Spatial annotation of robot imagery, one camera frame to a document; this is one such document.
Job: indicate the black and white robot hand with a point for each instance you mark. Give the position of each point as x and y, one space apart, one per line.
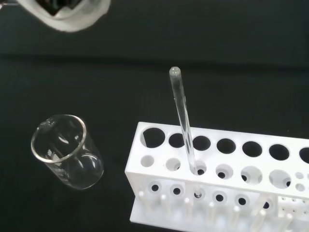
70 23

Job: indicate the white test tube rack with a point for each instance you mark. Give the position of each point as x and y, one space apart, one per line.
217 174

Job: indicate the small clear glass beaker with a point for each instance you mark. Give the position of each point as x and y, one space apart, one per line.
72 169

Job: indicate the black bench cloth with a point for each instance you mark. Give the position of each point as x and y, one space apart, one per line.
217 60

